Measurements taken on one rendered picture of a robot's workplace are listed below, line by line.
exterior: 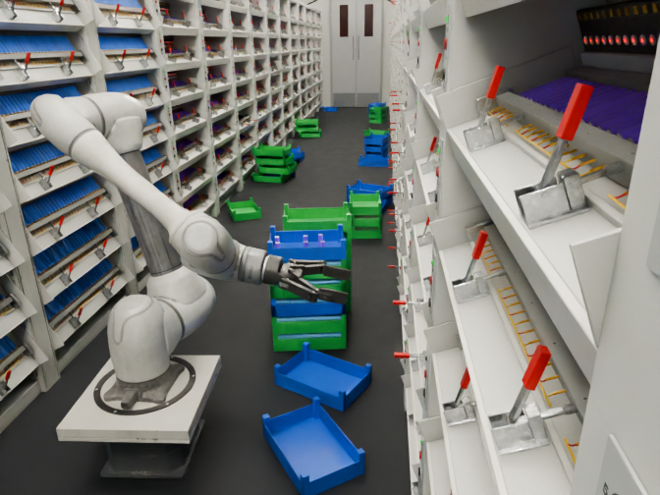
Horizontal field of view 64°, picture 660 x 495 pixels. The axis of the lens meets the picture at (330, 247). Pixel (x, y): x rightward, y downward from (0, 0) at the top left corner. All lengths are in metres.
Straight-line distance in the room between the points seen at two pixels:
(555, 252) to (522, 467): 0.19
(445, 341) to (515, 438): 0.49
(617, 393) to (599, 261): 0.05
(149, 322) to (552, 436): 1.24
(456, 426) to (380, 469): 0.93
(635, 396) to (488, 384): 0.34
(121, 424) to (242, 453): 0.40
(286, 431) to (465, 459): 1.14
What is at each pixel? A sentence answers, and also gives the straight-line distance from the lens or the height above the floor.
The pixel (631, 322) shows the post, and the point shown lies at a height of 1.09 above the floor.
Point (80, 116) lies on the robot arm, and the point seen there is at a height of 1.01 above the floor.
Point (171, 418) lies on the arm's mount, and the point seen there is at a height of 0.24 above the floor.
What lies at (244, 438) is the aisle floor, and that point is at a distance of 1.83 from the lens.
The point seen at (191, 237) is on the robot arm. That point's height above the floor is 0.81.
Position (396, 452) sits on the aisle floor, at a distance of 1.77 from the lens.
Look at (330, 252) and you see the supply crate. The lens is 2.04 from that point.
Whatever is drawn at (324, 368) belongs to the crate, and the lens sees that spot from 2.11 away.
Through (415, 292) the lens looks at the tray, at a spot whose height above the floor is 0.49.
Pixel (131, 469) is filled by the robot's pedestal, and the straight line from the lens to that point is 1.79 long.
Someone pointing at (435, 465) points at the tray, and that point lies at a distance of 1.03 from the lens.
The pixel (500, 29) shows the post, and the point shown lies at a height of 1.20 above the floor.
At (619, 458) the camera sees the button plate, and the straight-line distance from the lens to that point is 0.24.
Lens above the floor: 1.18
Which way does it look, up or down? 21 degrees down
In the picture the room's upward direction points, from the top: 1 degrees counter-clockwise
